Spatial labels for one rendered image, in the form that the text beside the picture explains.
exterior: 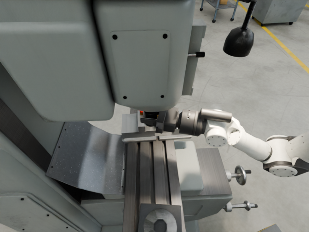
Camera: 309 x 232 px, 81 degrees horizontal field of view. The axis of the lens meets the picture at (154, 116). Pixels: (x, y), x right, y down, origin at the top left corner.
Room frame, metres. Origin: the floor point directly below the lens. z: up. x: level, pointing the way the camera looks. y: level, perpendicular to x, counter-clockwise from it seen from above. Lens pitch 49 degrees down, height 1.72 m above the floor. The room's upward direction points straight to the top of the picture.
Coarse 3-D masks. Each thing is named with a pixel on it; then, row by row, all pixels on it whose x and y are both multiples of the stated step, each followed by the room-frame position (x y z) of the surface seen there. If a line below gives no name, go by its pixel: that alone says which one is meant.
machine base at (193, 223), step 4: (192, 220) 0.30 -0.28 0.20; (196, 220) 0.31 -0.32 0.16; (188, 224) 0.27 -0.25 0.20; (192, 224) 0.27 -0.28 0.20; (196, 224) 0.28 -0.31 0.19; (104, 228) 0.25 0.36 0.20; (108, 228) 0.25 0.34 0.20; (112, 228) 0.25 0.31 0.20; (116, 228) 0.25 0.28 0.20; (120, 228) 0.25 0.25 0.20; (188, 228) 0.25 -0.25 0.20; (192, 228) 0.25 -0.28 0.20; (196, 228) 0.25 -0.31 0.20
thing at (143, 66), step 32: (96, 0) 0.34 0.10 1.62; (128, 0) 0.34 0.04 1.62; (160, 0) 0.34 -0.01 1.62; (192, 0) 0.36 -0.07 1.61; (128, 32) 0.33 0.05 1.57; (160, 32) 0.33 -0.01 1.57; (128, 64) 0.33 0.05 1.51; (160, 64) 0.33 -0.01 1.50; (128, 96) 0.33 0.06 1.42; (160, 96) 0.33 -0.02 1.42
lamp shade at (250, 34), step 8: (232, 32) 0.47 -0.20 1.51; (240, 32) 0.46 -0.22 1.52; (248, 32) 0.45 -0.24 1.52; (232, 40) 0.45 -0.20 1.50; (240, 40) 0.44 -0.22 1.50; (248, 40) 0.44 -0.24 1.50; (224, 48) 0.47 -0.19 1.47; (232, 48) 0.44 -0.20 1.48; (240, 48) 0.44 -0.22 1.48; (248, 48) 0.44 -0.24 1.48; (240, 56) 0.44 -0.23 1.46
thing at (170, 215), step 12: (144, 204) 0.15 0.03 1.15; (156, 204) 0.15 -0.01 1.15; (144, 216) 0.12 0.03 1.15; (156, 216) 0.12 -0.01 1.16; (168, 216) 0.12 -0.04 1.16; (180, 216) 0.12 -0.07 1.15; (144, 228) 0.09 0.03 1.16; (156, 228) 0.09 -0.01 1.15; (168, 228) 0.09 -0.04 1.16; (180, 228) 0.09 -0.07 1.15
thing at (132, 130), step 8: (128, 120) 0.58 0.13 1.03; (136, 120) 0.58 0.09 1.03; (128, 128) 0.52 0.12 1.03; (136, 128) 0.52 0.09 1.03; (144, 128) 0.51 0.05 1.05; (152, 128) 0.52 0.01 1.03; (128, 136) 0.50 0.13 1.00; (136, 136) 0.50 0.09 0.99; (144, 136) 0.51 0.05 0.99; (152, 136) 0.51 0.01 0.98; (160, 136) 0.51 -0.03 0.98; (168, 136) 0.51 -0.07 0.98; (176, 136) 0.51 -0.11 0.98; (184, 136) 0.52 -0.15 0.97
